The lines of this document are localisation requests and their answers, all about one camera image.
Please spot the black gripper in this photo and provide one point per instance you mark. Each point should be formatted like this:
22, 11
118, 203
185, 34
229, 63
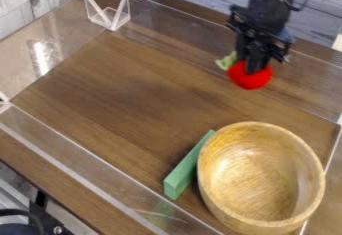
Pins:
262, 36

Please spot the red felt ball with leaf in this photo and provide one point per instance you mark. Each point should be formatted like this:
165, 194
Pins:
234, 68

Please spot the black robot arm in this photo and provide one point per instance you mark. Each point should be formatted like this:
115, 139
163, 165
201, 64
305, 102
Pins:
263, 38

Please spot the wooden bowl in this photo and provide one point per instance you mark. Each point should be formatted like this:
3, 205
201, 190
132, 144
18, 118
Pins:
261, 178

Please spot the green rectangular block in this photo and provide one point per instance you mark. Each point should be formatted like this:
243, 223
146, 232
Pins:
182, 175

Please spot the clear acrylic back wall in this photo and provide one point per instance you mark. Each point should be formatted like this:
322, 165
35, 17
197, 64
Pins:
306, 82

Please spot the clear acrylic wall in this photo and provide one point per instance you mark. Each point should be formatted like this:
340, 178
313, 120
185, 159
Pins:
42, 45
123, 193
306, 82

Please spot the clear acrylic corner bracket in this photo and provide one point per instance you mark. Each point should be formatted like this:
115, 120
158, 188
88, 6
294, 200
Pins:
108, 17

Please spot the clear acrylic left wall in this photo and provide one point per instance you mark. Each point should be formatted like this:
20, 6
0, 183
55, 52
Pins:
42, 45

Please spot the clear acrylic front wall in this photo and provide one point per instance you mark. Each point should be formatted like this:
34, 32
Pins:
123, 193

